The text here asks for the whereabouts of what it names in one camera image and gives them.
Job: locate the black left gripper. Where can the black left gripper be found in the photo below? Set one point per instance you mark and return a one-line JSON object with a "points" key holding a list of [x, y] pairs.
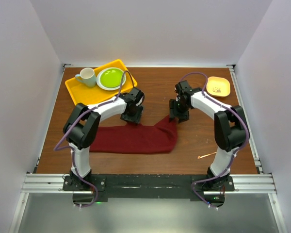
{"points": [[136, 118]]}

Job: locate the light blue ceramic mug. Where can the light blue ceramic mug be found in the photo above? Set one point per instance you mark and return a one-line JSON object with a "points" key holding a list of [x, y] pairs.
{"points": [[87, 77]]}

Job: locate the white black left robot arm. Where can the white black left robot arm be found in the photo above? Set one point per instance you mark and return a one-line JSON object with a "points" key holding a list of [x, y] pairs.
{"points": [[81, 129]]}

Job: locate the small yellow square dish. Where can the small yellow square dish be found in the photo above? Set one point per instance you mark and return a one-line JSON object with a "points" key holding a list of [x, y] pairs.
{"points": [[218, 87]]}

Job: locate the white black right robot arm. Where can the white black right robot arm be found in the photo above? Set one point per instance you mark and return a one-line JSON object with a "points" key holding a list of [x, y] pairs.
{"points": [[230, 128]]}

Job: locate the green plate white rim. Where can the green plate white rim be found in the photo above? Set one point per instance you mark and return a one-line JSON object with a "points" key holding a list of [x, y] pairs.
{"points": [[110, 78]]}

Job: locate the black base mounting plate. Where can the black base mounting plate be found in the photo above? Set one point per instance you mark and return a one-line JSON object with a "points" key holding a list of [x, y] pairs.
{"points": [[161, 186]]}

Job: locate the dark red cloth napkin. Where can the dark red cloth napkin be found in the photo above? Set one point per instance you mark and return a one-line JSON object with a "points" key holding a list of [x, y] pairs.
{"points": [[137, 139]]}

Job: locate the yellow plastic tray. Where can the yellow plastic tray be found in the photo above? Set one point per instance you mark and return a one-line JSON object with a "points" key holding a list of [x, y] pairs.
{"points": [[80, 93]]}

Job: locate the aluminium frame rail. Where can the aluminium frame rail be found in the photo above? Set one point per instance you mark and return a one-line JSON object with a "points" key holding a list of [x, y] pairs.
{"points": [[243, 184]]}

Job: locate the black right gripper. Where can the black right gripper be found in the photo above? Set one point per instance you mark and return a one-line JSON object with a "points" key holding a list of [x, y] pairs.
{"points": [[184, 116]]}

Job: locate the copper coloured spoon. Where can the copper coloured spoon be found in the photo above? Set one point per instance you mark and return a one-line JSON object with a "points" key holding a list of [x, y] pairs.
{"points": [[206, 155]]}

